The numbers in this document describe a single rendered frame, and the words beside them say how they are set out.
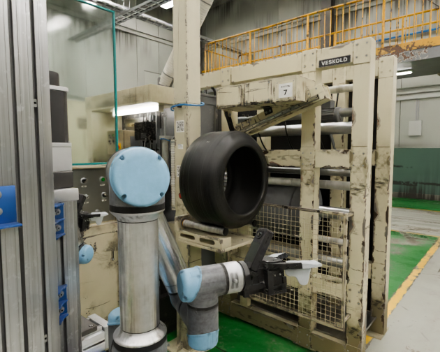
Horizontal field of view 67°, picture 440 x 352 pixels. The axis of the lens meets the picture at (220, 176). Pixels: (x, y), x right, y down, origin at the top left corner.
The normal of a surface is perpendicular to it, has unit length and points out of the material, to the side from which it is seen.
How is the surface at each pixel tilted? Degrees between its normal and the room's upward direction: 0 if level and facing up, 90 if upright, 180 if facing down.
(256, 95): 90
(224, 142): 53
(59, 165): 90
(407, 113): 90
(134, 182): 83
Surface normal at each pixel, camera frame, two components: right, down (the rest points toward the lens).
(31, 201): 0.76, 0.05
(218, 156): 0.11, -0.33
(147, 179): 0.40, -0.06
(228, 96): -0.66, 0.06
